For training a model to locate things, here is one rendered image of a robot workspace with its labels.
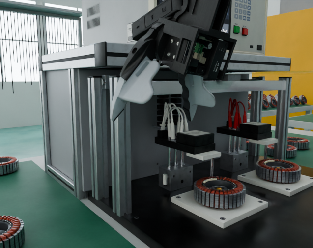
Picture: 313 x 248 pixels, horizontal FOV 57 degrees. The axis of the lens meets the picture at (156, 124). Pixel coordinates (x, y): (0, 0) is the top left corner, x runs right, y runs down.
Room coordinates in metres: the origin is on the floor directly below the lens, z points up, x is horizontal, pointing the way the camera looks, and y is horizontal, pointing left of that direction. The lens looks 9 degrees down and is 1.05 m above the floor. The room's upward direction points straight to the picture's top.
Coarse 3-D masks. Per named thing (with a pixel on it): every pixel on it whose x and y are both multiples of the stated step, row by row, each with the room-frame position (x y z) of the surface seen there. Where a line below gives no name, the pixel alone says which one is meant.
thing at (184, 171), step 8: (160, 168) 0.71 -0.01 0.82; (168, 168) 0.69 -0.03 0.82; (176, 168) 0.69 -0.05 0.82; (184, 168) 0.70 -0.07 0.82; (192, 168) 0.72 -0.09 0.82; (160, 176) 0.71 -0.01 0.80; (176, 176) 0.69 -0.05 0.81; (184, 176) 0.70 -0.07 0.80; (192, 176) 0.72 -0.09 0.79; (160, 184) 0.71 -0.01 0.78; (168, 184) 0.68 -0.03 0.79; (176, 184) 0.69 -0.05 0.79; (184, 184) 0.70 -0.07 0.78
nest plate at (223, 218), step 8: (192, 192) 0.64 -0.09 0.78; (176, 200) 0.60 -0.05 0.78; (184, 200) 0.60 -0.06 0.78; (192, 200) 0.60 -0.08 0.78; (248, 200) 0.60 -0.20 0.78; (256, 200) 0.60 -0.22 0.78; (184, 208) 0.58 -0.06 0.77; (192, 208) 0.56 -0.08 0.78; (200, 208) 0.56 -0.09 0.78; (208, 208) 0.56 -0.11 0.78; (232, 208) 0.56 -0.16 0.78; (240, 208) 0.56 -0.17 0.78; (248, 208) 0.56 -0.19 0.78; (256, 208) 0.56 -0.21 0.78; (264, 208) 0.58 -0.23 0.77; (200, 216) 0.54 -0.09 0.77; (208, 216) 0.53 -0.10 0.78; (216, 216) 0.52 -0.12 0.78; (224, 216) 0.52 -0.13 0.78; (232, 216) 0.52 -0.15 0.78; (240, 216) 0.53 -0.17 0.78; (248, 216) 0.54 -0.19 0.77; (216, 224) 0.51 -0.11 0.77; (224, 224) 0.50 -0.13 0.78
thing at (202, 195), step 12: (204, 180) 0.62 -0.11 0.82; (216, 180) 0.64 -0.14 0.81; (228, 180) 0.63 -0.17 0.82; (204, 192) 0.56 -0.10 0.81; (216, 192) 0.55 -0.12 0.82; (228, 192) 0.55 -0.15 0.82; (240, 192) 0.56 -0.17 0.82; (204, 204) 0.56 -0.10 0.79; (216, 204) 0.55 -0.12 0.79; (228, 204) 0.55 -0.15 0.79; (240, 204) 0.56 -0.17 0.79
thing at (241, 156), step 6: (240, 150) 0.88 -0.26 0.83; (222, 156) 0.85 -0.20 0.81; (228, 156) 0.83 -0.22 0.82; (234, 156) 0.83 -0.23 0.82; (240, 156) 0.84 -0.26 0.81; (246, 156) 0.86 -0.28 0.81; (222, 162) 0.85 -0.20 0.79; (228, 162) 0.83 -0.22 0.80; (234, 162) 0.83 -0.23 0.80; (240, 162) 0.84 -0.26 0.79; (246, 162) 0.86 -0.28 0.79; (222, 168) 0.85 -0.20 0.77; (228, 168) 0.83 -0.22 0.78; (234, 168) 0.83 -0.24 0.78; (240, 168) 0.84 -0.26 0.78
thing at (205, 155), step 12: (180, 132) 0.67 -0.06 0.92; (192, 132) 0.67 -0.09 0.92; (204, 132) 0.67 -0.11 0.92; (168, 144) 0.69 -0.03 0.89; (180, 144) 0.65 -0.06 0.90; (192, 144) 0.63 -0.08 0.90; (204, 144) 0.64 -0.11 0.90; (168, 156) 0.70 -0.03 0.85; (180, 156) 0.73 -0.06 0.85; (192, 156) 0.63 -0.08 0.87; (204, 156) 0.60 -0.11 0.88; (216, 156) 0.63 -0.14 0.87
